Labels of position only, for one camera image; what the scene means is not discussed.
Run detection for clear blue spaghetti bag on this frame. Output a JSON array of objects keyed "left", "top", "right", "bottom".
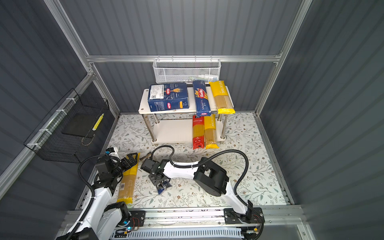
[{"left": 139, "top": 152, "right": 172, "bottom": 195}]

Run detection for yellow spaghetti bag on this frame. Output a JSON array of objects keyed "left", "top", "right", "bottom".
[{"left": 117, "top": 153, "right": 140, "bottom": 204}]

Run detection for red spaghetti bag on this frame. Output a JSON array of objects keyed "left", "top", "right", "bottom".
[{"left": 193, "top": 116, "right": 205, "bottom": 150}]

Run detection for yellow Pasta Time bag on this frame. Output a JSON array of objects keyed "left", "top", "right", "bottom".
[
  {"left": 204, "top": 114, "right": 219, "bottom": 149},
  {"left": 210, "top": 81, "right": 236, "bottom": 115}
]

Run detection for dark blue Barilla box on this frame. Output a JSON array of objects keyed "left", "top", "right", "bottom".
[{"left": 148, "top": 83, "right": 189, "bottom": 112}]

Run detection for blue Barilla spaghetti box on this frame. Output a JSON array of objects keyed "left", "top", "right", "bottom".
[{"left": 193, "top": 80, "right": 212, "bottom": 117}]

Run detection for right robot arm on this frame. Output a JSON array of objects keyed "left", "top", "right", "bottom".
[{"left": 141, "top": 158, "right": 264, "bottom": 224}]

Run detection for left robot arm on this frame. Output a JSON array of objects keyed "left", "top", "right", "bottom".
[{"left": 57, "top": 151, "right": 140, "bottom": 240}]

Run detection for white two-tier shelf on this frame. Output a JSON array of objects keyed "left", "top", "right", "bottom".
[{"left": 137, "top": 86, "right": 235, "bottom": 146}]

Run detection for yellow tag in basket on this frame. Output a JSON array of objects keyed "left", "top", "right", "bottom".
[{"left": 92, "top": 113, "right": 104, "bottom": 132}]

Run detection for floral table mat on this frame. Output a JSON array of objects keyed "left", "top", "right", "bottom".
[{"left": 106, "top": 113, "right": 286, "bottom": 209}]

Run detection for items in white basket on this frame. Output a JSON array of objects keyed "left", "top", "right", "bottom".
[{"left": 174, "top": 74, "right": 220, "bottom": 83}]

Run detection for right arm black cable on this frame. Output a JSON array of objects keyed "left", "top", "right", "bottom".
[{"left": 149, "top": 145, "right": 250, "bottom": 199}]

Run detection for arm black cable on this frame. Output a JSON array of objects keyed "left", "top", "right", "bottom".
[
  {"left": 64, "top": 154, "right": 121, "bottom": 240},
  {"left": 149, "top": 145, "right": 250, "bottom": 199}
]

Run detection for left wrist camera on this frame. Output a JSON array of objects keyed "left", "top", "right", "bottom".
[{"left": 105, "top": 147, "right": 119, "bottom": 158}]

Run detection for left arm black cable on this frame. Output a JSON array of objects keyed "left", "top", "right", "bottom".
[{"left": 64, "top": 154, "right": 121, "bottom": 240}]

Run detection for black wire basket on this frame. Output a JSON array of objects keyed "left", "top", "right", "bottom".
[{"left": 24, "top": 92, "right": 111, "bottom": 164}]

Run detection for white wire mesh basket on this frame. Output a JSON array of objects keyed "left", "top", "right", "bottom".
[{"left": 153, "top": 59, "right": 222, "bottom": 84}]

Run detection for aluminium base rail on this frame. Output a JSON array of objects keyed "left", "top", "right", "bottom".
[{"left": 135, "top": 205, "right": 308, "bottom": 230}]

